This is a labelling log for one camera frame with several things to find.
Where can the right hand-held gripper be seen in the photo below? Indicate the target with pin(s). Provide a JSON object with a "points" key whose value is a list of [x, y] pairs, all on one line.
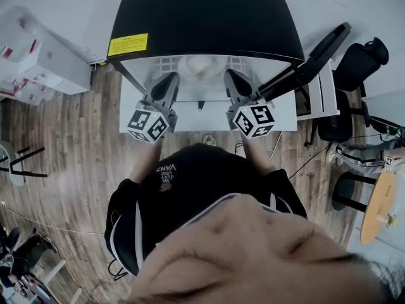
{"points": [[253, 120]]}

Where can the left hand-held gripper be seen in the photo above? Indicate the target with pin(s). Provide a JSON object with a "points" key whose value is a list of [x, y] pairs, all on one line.
{"points": [[148, 125]]}

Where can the white round plate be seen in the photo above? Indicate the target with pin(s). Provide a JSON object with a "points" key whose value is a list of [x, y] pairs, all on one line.
{"points": [[183, 68]]}

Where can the black mini fridge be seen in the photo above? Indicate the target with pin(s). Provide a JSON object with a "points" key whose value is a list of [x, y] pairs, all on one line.
{"points": [[205, 17]]}

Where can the person's left forearm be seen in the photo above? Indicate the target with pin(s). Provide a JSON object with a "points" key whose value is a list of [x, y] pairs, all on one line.
{"points": [[145, 160]]}

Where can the person's right forearm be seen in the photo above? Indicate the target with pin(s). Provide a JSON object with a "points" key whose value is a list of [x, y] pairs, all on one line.
{"points": [[259, 157]]}

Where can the person's grey sneaker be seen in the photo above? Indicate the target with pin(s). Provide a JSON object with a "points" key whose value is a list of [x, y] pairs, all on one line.
{"points": [[209, 140]]}

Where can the person's black shirt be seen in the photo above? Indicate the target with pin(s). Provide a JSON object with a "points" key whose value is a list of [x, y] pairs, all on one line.
{"points": [[202, 182]]}

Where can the white water dispenser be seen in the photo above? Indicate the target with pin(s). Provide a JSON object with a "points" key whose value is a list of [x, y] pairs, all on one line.
{"points": [[60, 65]]}

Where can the black office chair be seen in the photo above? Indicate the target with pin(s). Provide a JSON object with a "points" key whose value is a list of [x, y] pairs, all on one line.
{"points": [[357, 65]]}

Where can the clear boxes with red clips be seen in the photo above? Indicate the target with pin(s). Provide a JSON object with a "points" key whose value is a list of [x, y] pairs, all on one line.
{"points": [[28, 90]]}

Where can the black round stool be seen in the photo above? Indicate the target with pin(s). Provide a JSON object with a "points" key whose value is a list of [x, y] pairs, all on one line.
{"points": [[343, 188]]}

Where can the grey chair with black legs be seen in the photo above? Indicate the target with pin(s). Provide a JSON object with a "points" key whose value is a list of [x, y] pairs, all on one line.
{"points": [[12, 166]]}

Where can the person's head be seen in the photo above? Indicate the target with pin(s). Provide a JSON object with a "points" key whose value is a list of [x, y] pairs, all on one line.
{"points": [[269, 258]]}

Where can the round wooden table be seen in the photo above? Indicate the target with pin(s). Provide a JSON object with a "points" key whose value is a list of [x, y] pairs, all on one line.
{"points": [[379, 207]]}

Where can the small flower vase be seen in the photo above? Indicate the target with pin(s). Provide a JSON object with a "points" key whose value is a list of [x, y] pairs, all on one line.
{"points": [[387, 219]]}

